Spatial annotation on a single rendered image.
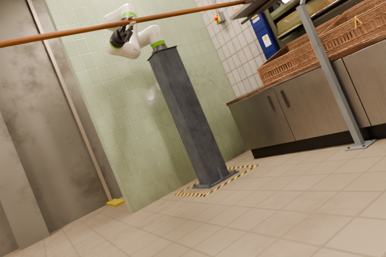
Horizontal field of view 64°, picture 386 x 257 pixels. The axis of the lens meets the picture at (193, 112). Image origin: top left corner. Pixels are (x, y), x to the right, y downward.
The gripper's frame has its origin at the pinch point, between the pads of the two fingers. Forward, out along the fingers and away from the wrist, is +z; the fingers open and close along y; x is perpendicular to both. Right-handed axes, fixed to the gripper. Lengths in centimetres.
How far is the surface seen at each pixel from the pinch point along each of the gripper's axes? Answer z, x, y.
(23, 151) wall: -260, 56, 22
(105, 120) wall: -125, -5, 35
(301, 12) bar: 36, -94, 29
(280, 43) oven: -36, -155, 31
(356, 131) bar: 39, -94, 110
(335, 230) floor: 77, -1, 118
